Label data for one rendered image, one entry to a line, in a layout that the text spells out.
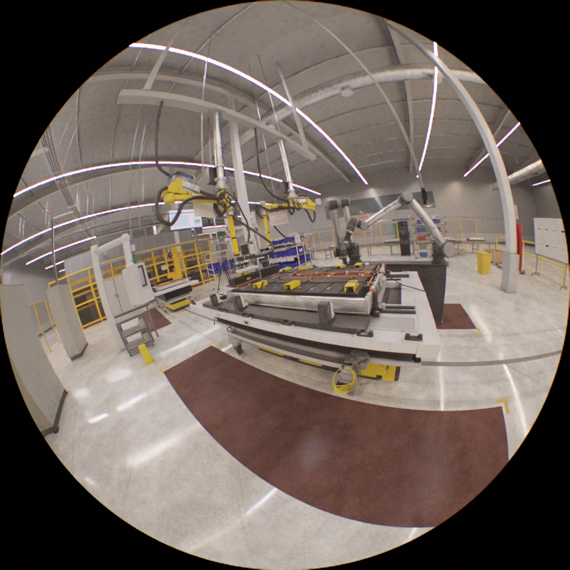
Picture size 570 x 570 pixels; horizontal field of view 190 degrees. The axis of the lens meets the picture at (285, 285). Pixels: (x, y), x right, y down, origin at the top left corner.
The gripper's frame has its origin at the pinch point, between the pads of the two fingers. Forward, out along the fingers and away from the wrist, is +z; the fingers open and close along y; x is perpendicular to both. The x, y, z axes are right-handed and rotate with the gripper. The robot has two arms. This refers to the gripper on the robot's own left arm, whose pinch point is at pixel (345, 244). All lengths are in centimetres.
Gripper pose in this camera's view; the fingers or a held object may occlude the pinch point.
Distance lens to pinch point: 232.1
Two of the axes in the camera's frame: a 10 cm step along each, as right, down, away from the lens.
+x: -3.7, 0.5, -9.3
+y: -8.7, -3.7, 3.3
